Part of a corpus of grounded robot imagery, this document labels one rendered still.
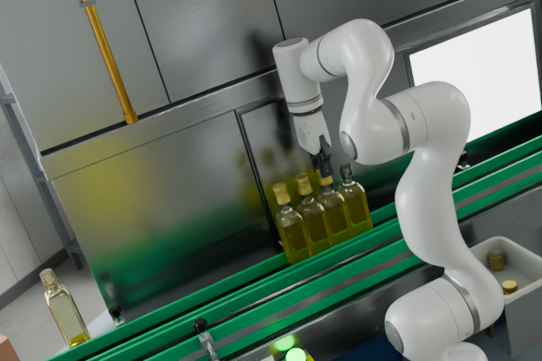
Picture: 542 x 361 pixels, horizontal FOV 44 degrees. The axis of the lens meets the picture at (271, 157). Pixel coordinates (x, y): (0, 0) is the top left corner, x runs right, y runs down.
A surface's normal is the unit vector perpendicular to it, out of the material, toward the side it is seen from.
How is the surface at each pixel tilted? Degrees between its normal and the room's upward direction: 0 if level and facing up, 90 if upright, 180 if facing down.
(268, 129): 90
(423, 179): 44
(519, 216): 90
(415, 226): 89
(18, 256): 90
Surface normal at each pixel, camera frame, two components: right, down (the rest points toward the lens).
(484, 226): 0.36, 0.28
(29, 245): 0.82, 0.01
